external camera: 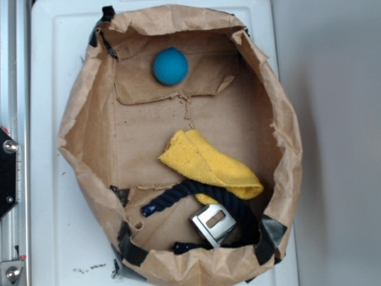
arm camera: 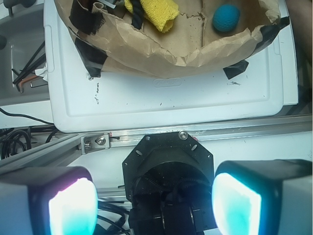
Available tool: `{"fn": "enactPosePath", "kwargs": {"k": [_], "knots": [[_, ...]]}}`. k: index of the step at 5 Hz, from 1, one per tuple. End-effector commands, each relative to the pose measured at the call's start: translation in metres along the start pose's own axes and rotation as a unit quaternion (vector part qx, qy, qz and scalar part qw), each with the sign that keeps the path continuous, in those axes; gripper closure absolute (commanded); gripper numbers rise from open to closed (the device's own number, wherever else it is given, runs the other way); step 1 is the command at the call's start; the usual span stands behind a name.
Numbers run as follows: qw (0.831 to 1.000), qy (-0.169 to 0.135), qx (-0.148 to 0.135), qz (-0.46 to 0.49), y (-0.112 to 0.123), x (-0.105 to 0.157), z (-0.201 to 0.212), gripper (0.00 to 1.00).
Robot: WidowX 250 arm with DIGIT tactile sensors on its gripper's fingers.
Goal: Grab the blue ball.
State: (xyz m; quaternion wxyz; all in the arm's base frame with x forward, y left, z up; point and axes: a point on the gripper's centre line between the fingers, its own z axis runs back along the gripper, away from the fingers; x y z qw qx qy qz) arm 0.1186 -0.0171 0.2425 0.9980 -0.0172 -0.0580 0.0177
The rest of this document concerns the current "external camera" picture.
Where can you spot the blue rubber ball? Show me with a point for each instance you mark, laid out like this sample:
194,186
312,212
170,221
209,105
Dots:
170,66

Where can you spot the yellow microfiber cloth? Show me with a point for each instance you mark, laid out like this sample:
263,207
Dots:
191,155

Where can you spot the brown paper bag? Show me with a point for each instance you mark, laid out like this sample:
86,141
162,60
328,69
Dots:
119,119

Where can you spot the white plastic tray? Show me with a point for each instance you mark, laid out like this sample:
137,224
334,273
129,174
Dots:
68,246

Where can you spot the black bracket with bolts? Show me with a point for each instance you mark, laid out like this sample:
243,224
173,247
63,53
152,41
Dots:
8,172

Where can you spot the aluminium frame rail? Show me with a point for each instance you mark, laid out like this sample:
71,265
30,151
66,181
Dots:
15,115

